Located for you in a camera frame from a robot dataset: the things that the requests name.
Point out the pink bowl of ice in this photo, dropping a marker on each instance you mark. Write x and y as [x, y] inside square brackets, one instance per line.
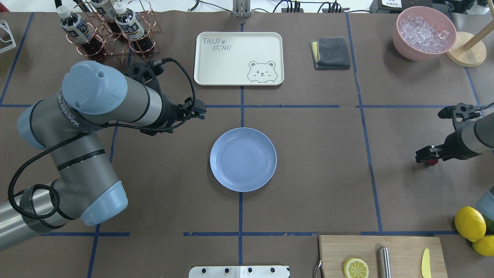
[423, 33]

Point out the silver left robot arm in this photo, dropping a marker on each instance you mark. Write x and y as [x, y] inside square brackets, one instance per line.
[93, 97]

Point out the green lime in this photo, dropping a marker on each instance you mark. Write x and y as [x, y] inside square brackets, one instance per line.
[489, 225]

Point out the copper wire bottle rack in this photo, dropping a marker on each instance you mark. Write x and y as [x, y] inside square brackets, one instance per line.
[98, 16]

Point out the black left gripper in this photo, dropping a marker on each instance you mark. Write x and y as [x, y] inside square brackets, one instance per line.
[170, 112]

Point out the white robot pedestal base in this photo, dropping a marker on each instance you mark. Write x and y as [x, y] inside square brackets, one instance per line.
[263, 271]

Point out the round yellow lemon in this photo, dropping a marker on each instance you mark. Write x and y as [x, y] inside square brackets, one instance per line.
[470, 224]

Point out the dark drink bottle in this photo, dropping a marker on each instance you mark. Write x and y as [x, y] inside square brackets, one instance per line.
[81, 34]
[108, 14]
[130, 25]

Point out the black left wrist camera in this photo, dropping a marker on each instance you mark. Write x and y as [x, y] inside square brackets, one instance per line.
[146, 73]

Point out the dark drink bottle front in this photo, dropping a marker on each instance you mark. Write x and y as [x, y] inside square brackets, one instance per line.
[108, 14]

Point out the wooden cutting board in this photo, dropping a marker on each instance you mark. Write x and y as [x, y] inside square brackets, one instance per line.
[405, 254]

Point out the half lemon slice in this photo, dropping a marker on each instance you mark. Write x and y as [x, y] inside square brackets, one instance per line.
[355, 268]

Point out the dark drink bottle right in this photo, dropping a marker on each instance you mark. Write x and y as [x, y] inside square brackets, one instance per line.
[130, 25]

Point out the yellow plastic knife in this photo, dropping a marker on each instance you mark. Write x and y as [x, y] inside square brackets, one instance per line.
[425, 264]

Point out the cream bear tray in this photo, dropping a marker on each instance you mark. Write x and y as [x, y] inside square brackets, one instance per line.
[239, 59]

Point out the wooden cup stand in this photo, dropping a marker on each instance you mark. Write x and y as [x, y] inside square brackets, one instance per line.
[469, 49]

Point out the dark drink bottle left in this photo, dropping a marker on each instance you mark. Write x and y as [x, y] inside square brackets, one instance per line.
[81, 34]

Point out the oval yellow lemon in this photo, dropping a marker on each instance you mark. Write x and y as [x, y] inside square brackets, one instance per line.
[484, 246]

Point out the red strawberry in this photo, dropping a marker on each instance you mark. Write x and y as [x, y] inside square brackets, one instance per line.
[431, 162]

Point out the blue plate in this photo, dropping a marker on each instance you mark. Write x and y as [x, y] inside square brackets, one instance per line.
[243, 159]

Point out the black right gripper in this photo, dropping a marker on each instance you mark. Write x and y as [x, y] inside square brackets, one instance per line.
[454, 144]

